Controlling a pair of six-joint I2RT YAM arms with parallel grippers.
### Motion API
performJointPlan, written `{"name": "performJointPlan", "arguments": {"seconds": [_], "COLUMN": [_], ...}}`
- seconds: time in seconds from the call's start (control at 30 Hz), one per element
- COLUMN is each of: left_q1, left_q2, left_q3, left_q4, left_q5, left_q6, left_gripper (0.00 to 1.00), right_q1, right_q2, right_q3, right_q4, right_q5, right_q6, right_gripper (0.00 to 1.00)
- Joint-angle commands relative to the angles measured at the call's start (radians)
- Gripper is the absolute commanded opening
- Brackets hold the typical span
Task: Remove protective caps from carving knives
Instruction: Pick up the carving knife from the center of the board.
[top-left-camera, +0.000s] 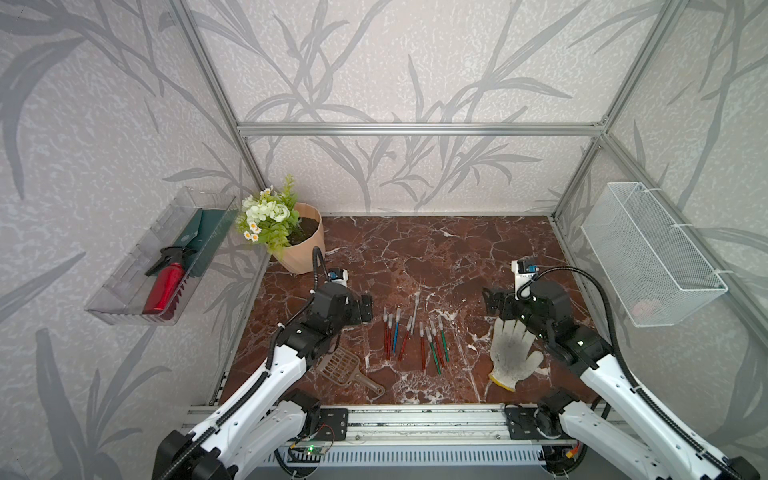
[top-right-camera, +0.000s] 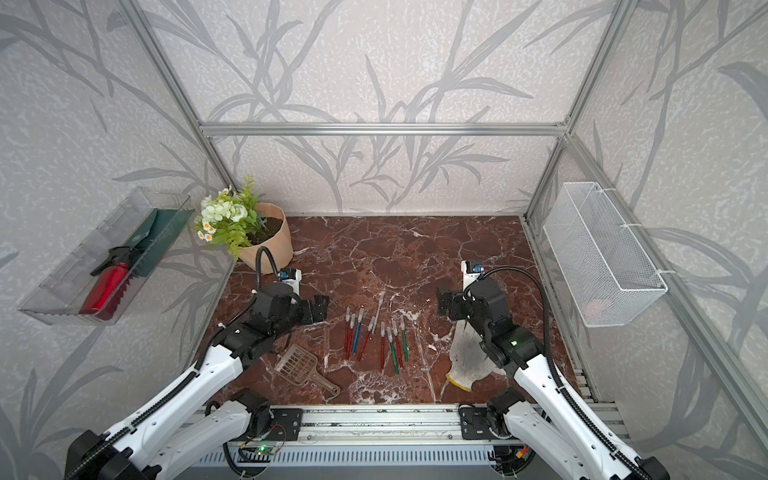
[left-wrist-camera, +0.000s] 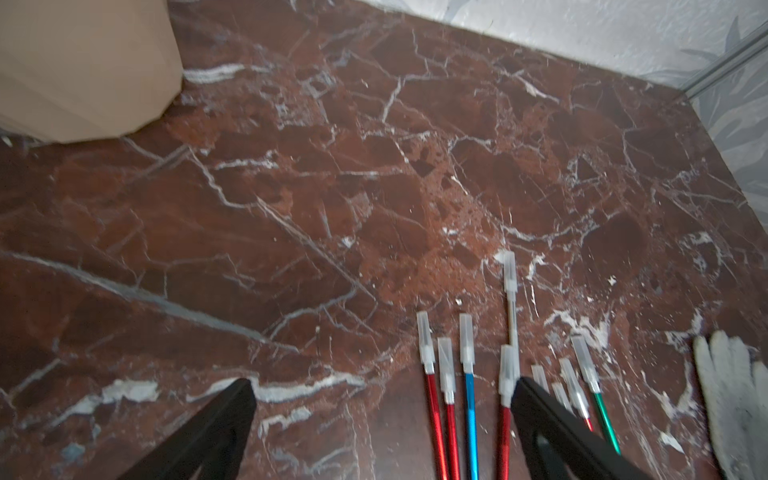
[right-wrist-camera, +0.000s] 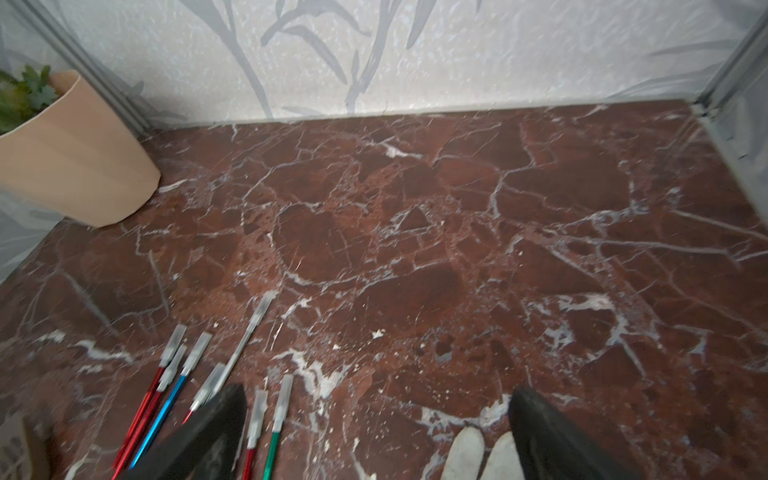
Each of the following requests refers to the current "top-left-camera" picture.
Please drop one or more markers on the brown plastic scoop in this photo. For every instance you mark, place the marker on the brown plastic scoop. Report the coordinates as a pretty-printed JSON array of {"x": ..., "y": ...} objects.
[{"x": 342, "y": 368}]

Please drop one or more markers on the green carving knife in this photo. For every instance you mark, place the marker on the green carving knife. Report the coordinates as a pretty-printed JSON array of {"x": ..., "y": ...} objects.
[
  {"x": 443, "y": 340},
  {"x": 433, "y": 350}
]

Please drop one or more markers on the white work glove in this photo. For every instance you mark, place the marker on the white work glove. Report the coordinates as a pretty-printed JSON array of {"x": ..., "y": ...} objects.
[{"x": 511, "y": 354}]

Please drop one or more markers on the small circuit board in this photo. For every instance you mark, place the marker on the small circuit board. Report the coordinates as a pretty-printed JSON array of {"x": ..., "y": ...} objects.
[{"x": 308, "y": 454}]

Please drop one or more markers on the terracotta flower pot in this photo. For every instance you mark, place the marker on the terracotta flower pot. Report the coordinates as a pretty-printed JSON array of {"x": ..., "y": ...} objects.
[{"x": 297, "y": 259}]

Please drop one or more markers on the green carving knife right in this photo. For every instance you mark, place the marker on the green carving knife right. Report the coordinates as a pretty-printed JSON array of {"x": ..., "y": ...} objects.
[{"x": 443, "y": 340}]

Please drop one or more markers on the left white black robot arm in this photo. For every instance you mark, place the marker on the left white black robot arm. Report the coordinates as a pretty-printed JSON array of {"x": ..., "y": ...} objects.
[{"x": 252, "y": 402}]

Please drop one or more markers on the red spray bottle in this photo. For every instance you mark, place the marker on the red spray bottle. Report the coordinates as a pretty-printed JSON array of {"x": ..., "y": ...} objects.
[{"x": 170, "y": 271}]

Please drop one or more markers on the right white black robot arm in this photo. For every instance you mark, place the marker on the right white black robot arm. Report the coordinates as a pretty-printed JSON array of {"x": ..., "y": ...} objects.
[{"x": 585, "y": 353}]

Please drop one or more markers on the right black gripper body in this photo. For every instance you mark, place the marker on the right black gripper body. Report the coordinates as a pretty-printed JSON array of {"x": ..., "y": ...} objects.
[{"x": 521, "y": 311}]

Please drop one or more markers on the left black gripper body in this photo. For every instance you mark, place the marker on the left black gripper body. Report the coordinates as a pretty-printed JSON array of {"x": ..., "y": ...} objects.
[{"x": 349, "y": 315}]

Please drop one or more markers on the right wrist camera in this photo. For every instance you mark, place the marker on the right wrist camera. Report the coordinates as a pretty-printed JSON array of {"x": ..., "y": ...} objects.
[{"x": 524, "y": 270}]

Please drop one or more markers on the green carving knife left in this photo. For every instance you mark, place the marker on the green carving knife left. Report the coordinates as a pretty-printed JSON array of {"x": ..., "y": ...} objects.
[{"x": 433, "y": 350}]

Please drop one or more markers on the artificial white flower plant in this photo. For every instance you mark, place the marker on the artificial white flower plant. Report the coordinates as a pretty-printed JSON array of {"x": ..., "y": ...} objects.
[{"x": 270, "y": 218}]

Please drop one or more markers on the clear plastic wall tray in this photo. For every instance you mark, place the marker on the clear plastic wall tray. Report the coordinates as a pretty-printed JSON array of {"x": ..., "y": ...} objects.
[{"x": 120, "y": 300}]

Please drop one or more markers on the white wire mesh basket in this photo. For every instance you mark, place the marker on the white wire mesh basket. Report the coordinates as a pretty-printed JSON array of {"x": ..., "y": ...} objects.
[{"x": 659, "y": 275}]

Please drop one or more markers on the blue carving knife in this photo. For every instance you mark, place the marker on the blue carving knife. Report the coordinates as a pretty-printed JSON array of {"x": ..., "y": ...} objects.
[{"x": 395, "y": 331}]

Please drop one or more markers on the green garden trowel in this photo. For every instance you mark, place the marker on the green garden trowel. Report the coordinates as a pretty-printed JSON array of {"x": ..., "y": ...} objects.
[{"x": 203, "y": 235}]

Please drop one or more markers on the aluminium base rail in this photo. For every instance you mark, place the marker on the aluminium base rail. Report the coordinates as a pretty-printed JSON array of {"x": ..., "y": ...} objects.
[{"x": 470, "y": 424}]

